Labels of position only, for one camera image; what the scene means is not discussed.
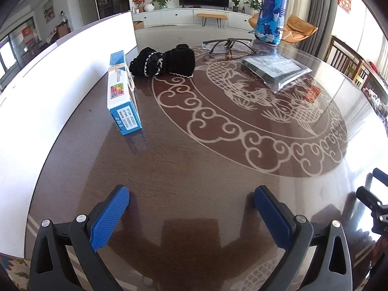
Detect pile of colourful clutter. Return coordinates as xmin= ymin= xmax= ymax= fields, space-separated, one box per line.
xmin=364 ymin=88 xmax=388 ymax=116

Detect wooden slatted chair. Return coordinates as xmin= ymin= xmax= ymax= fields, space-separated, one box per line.
xmin=324 ymin=35 xmax=379 ymax=88

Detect leafy potted plant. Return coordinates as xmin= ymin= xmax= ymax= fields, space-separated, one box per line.
xmin=243 ymin=0 xmax=262 ymax=14

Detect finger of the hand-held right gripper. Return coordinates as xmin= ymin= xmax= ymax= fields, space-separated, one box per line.
xmin=356 ymin=186 xmax=384 ymax=216
xmin=372 ymin=167 xmax=388 ymax=187

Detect black socks bundle far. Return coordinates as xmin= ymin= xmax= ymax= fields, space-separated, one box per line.
xmin=129 ymin=44 xmax=195 ymax=79

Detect person's right forearm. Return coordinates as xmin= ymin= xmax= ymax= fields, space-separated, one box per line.
xmin=368 ymin=238 xmax=388 ymax=279

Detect blue and white ointment box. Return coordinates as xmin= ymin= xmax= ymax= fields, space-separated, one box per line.
xmin=107 ymin=51 xmax=143 ymax=136

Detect wooden bench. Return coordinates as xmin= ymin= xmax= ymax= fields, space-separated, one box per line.
xmin=197 ymin=13 xmax=228 ymax=28

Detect patterned floor rug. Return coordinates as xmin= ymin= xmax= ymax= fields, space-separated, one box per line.
xmin=0 ymin=253 xmax=31 ymax=291

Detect white television cabinet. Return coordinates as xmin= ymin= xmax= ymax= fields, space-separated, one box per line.
xmin=133 ymin=6 xmax=258 ymax=29

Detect clear bag with dark contents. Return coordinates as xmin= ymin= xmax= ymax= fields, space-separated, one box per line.
xmin=241 ymin=53 xmax=313 ymax=93

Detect white partition board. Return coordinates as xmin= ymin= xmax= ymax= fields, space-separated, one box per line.
xmin=0 ymin=11 xmax=137 ymax=259

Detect framed wall painting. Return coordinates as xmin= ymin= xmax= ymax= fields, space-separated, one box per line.
xmin=42 ymin=0 xmax=55 ymax=23

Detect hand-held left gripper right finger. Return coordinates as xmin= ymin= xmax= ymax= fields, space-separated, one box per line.
xmin=254 ymin=185 xmax=355 ymax=291

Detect blue camouflage bottle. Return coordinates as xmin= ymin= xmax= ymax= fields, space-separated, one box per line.
xmin=254 ymin=0 xmax=291 ymax=47

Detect thin-framed eyeglasses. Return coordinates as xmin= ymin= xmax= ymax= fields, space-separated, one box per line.
xmin=202 ymin=37 xmax=253 ymax=54

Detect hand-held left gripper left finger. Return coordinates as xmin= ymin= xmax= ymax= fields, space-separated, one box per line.
xmin=27 ymin=184 xmax=131 ymax=291

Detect grey curtain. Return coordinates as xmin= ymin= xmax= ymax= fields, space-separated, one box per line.
xmin=309 ymin=0 xmax=340 ymax=52

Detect orange lounge chair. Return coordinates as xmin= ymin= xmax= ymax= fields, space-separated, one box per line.
xmin=249 ymin=14 xmax=319 ymax=47

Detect brown patterned glass desktop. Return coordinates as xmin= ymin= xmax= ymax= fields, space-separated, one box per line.
xmin=26 ymin=26 xmax=388 ymax=291

